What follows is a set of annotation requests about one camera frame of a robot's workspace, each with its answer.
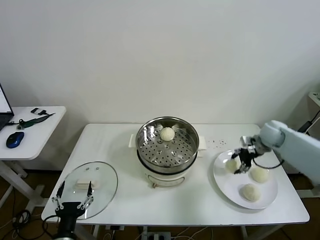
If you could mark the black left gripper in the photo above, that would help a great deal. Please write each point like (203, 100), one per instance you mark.
(68, 215)

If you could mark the white power strip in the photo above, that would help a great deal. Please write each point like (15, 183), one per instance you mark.
(157, 236)

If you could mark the blue computer mouse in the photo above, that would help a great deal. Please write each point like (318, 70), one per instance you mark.
(15, 138)

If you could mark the small black device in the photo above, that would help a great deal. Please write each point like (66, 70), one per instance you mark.
(35, 110)
(43, 112)

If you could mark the black table control box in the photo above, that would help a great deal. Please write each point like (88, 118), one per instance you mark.
(115, 227)

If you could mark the white steamed baozi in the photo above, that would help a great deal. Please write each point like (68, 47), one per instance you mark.
(250, 192)
(260, 175)
(231, 166)
(167, 133)

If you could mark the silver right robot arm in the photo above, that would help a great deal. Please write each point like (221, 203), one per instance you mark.
(295, 147)

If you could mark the black laptop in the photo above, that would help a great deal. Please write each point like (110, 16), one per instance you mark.
(5, 117)

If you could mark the white side table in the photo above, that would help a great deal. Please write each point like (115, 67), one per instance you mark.
(45, 135)

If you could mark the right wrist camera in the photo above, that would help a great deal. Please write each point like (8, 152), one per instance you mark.
(246, 141)

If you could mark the round glass pot lid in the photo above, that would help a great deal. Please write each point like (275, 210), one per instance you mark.
(107, 175)

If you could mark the white oval plate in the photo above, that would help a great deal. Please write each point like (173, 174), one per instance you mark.
(225, 185)

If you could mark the perforated steel steamer basket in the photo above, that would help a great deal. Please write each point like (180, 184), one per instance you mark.
(167, 152)

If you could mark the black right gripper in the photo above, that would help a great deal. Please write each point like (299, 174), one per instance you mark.
(247, 155)

